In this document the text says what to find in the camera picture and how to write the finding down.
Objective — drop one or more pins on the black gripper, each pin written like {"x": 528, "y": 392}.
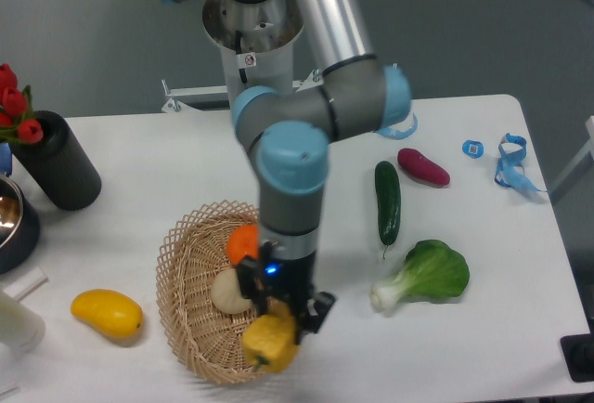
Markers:
{"x": 289, "y": 280}

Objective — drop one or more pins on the yellow bell pepper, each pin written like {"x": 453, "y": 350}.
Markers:
{"x": 269, "y": 343}

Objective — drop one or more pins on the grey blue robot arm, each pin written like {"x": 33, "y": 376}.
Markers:
{"x": 300, "y": 75}

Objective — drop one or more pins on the woven wicker basket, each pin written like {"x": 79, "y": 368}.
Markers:
{"x": 204, "y": 339}

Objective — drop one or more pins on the white steamed bun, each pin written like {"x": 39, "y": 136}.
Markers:
{"x": 226, "y": 295}

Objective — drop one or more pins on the orange fruit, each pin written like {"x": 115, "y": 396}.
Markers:
{"x": 242, "y": 242}

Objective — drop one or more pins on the green bok choy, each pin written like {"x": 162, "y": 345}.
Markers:
{"x": 431, "y": 270}

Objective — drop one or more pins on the dark green cucumber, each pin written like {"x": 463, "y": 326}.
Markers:
{"x": 389, "y": 203}

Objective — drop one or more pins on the yellow mango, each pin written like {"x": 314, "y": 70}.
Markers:
{"x": 110, "y": 313}

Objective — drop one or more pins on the purple sweet potato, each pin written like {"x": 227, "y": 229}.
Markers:
{"x": 416, "y": 165}

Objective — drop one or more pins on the curved blue tape strip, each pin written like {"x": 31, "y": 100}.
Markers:
{"x": 400, "y": 130}

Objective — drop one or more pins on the round blue sticker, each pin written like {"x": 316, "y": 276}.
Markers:
{"x": 473, "y": 149}

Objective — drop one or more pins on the white paper box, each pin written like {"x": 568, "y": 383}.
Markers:
{"x": 25, "y": 284}

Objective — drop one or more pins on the crumpled blue ribbon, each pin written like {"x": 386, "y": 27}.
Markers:
{"x": 510, "y": 173}

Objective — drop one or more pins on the black cylindrical vase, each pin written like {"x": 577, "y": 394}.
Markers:
{"x": 59, "y": 164}

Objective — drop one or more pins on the white plastic bottle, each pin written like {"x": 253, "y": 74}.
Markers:
{"x": 21, "y": 328}

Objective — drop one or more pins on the black metal pot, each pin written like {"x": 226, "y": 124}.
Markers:
{"x": 20, "y": 226}

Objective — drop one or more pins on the black device at edge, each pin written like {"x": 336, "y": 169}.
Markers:
{"x": 578, "y": 355}

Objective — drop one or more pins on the red tulip bouquet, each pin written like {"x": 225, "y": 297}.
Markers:
{"x": 18, "y": 122}

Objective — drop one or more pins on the white metal base frame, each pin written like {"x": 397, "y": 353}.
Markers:
{"x": 215, "y": 97}

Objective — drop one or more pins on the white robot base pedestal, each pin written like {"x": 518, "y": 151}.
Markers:
{"x": 255, "y": 42}

